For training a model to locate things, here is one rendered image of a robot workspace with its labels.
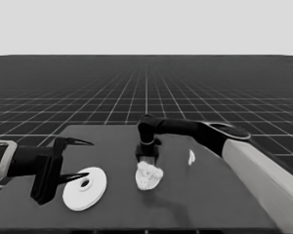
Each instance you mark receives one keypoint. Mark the white round pinned carrier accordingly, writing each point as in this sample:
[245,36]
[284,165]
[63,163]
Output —
[149,187]

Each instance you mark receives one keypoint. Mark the small white T-shaped piece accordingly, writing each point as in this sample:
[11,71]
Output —
[191,157]

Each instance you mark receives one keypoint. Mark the large thick white disc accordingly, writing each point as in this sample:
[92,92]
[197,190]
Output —
[95,191]

